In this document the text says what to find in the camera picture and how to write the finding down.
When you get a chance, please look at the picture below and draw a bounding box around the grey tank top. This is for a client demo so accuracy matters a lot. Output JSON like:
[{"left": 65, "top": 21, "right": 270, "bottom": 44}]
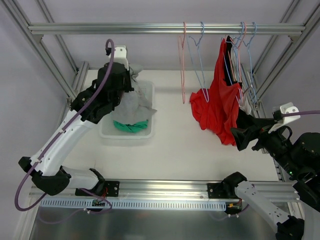
[{"left": 111, "top": 64, "right": 157, "bottom": 125}]

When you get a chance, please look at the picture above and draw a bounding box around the red tank top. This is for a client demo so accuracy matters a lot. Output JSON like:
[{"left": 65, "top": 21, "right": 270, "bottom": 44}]
[{"left": 189, "top": 39, "right": 241, "bottom": 146}]

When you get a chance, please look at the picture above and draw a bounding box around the green tank top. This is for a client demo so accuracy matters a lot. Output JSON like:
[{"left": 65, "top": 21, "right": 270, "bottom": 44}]
[{"left": 113, "top": 120, "right": 149, "bottom": 133}]

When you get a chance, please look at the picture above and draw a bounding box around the pink wire hanger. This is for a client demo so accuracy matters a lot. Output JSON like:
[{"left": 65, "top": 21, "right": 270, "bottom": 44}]
[
  {"left": 230, "top": 21, "right": 247, "bottom": 83},
  {"left": 177, "top": 22, "right": 186, "bottom": 104}
]

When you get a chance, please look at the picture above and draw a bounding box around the black tank top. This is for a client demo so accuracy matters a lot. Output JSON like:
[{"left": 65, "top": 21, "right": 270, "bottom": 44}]
[{"left": 223, "top": 35, "right": 253, "bottom": 129}]

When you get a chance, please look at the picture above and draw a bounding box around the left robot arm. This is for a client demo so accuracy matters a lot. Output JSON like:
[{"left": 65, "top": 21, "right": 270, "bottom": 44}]
[{"left": 18, "top": 62, "right": 133, "bottom": 196}]

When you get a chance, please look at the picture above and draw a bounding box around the white tank top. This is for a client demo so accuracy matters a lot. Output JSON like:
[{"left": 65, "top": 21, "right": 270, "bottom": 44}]
[{"left": 239, "top": 95, "right": 252, "bottom": 115}]

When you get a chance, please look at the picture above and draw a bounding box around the white plastic basket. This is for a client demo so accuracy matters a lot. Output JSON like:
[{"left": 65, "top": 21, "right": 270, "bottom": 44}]
[{"left": 98, "top": 80, "right": 155, "bottom": 146}]

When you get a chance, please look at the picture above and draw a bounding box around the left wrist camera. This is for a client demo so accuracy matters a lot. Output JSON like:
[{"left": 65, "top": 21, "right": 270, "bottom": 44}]
[{"left": 104, "top": 45, "right": 129, "bottom": 71}]

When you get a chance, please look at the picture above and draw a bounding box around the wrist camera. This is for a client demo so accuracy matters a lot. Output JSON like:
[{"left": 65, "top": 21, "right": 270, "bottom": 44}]
[
  {"left": 104, "top": 45, "right": 129, "bottom": 71},
  {"left": 268, "top": 102, "right": 301, "bottom": 134}
]

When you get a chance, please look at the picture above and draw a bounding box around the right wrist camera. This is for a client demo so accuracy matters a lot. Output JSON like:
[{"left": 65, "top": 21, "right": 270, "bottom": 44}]
[{"left": 268, "top": 102, "right": 301, "bottom": 134}]

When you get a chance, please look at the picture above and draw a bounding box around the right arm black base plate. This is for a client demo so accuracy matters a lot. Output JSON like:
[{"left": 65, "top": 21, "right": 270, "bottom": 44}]
[{"left": 206, "top": 182, "right": 238, "bottom": 199}]

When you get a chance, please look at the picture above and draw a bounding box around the aluminium frame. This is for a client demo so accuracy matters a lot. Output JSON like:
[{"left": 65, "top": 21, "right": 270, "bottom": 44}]
[{"left": 0, "top": 0, "right": 320, "bottom": 240}]

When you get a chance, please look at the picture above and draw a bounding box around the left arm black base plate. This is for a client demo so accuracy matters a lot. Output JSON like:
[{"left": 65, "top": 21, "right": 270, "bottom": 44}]
[{"left": 75, "top": 179, "right": 120, "bottom": 197}]

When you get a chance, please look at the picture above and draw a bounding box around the white slotted cable duct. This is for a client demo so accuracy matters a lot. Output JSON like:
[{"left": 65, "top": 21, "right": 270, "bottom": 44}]
[{"left": 40, "top": 197, "right": 227, "bottom": 211}]

